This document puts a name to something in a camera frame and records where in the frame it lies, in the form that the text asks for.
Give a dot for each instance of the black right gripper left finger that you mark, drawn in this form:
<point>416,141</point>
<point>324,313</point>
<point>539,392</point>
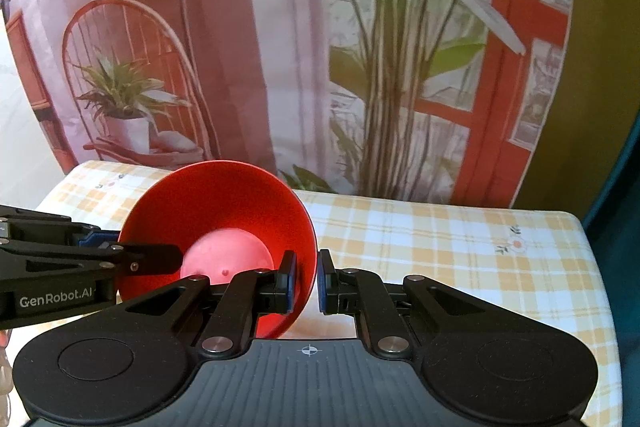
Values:
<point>239,305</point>

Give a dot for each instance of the printed backdrop curtain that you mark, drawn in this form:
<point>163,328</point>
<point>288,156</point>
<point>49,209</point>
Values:
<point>423,100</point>

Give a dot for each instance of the yellow checkered tablecloth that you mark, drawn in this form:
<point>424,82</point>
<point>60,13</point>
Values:
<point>537,263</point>

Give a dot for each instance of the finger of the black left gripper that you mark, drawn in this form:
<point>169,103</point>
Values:
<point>149,258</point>
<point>99,239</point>

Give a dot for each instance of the red bowl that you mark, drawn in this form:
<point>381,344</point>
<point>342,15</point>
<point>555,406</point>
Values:
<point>226,217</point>

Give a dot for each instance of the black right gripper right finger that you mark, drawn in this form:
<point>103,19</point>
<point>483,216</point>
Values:
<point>377,308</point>

